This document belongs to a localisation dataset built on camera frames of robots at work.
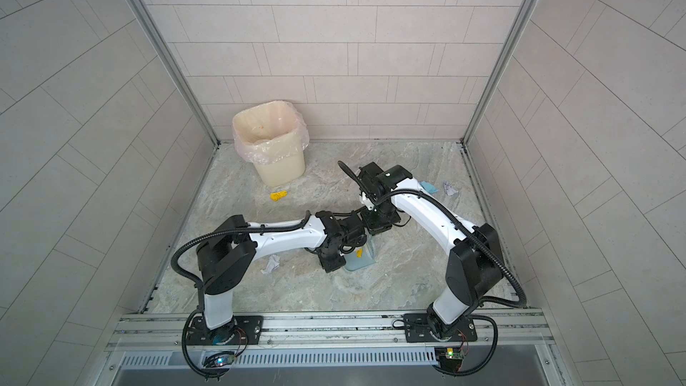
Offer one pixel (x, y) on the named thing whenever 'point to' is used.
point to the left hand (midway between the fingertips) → (339, 261)
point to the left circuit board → (219, 359)
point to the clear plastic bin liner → (271, 131)
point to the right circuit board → (450, 357)
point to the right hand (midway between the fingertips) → (370, 233)
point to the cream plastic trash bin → (281, 172)
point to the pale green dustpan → (362, 256)
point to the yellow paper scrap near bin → (276, 196)
